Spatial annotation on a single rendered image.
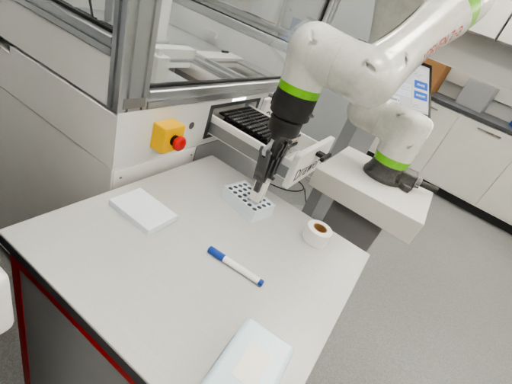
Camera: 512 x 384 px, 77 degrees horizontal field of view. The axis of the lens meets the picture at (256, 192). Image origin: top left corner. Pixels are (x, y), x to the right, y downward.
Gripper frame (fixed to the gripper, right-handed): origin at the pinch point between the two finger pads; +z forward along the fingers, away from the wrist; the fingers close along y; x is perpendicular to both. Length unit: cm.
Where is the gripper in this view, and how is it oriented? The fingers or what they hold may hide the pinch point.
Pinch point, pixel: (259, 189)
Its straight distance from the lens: 83.3
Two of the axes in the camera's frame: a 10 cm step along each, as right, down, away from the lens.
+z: -3.1, 8.0, 5.1
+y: -5.1, 3.1, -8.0
